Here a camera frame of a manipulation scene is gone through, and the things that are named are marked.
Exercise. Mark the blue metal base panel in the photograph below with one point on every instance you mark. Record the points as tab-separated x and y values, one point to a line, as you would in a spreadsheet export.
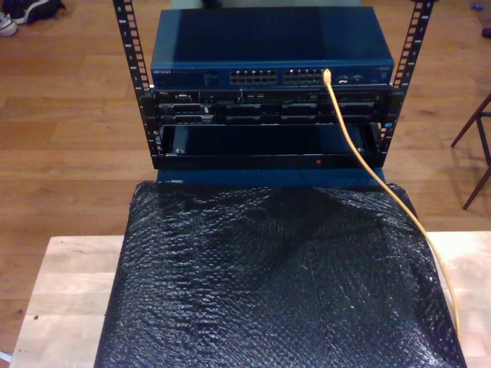
230	178

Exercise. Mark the black rack shelf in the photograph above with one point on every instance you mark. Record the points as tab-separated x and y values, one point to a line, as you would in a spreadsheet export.
268	159

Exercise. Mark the black rack server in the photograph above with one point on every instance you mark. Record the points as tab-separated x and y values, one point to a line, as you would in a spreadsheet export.
230	111

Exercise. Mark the black bubble mat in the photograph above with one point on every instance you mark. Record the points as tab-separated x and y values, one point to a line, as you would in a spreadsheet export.
230	306

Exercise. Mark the dark red chair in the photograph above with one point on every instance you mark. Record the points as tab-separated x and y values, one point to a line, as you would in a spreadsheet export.
475	119

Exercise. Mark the white sneaker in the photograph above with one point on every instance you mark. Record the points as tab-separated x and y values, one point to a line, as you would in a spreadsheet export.
5	25

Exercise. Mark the small blue object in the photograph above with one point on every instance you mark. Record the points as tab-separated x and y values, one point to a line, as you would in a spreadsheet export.
478	6

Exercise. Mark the blue network switch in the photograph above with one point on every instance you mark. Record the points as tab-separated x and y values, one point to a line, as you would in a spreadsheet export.
230	38

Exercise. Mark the black perforated rack post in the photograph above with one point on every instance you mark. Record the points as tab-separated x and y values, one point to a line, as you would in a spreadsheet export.
132	46
416	30

